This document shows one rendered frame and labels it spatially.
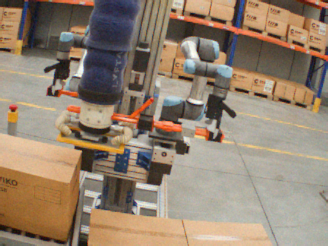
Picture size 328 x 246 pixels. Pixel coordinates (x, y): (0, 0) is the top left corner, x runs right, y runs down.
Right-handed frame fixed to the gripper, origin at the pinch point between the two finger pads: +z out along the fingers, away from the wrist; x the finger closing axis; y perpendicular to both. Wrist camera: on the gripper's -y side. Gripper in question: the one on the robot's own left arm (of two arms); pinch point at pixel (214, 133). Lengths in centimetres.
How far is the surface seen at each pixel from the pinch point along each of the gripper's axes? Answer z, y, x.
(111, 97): -12, 53, 10
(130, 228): 71, 32, -6
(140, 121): -1.2, 37.4, 5.8
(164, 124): -1.2, 26.0, 3.8
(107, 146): 11, 51, 15
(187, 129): -0.7, 14.6, 3.7
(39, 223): 62, 83, 23
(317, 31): -95, -375, -708
